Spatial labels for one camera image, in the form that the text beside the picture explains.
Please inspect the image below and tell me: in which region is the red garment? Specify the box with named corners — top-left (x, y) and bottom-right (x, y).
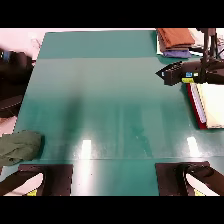
top-left (185, 82), bottom-right (208, 131)

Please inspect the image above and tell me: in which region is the olive green garment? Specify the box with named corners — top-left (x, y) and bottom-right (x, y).
top-left (0, 130), bottom-right (43, 168)

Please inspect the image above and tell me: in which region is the orange garment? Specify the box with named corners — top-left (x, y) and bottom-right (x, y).
top-left (156, 28), bottom-right (196, 52)

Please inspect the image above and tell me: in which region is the white garment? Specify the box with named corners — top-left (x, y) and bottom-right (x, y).
top-left (187, 28), bottom-right (205, 48)

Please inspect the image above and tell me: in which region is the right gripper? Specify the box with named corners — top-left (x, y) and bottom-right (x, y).
top-left (162, 61), bottom-right (185, 87)

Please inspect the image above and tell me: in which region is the cream garment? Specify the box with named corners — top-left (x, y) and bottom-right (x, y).
top-left (196, 82), bottom-right (224, 130)

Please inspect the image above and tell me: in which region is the purple garment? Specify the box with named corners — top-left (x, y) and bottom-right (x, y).
top-left (162, 49), bottom-right (193, 60)

